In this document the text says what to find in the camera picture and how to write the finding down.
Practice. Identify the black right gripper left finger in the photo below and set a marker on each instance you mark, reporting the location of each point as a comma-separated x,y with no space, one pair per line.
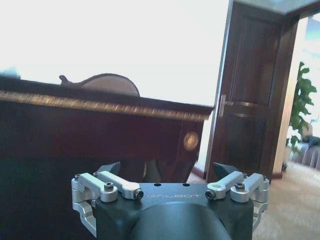
105,183

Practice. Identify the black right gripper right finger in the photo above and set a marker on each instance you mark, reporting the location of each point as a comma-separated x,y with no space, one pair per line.
246,183

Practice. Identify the dark wooden desk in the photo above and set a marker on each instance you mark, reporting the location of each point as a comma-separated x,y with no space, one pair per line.
100,130

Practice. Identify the green potted plant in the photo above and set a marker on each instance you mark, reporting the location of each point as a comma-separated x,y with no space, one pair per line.
301,105

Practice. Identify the dark wooden door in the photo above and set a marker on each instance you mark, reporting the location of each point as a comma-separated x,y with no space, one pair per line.
250,87

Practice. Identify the brown wooden chair back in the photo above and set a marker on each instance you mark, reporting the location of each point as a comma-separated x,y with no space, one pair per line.
110,83

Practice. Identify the dark wooden door frame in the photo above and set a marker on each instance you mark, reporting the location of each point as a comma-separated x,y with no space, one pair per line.
287,82

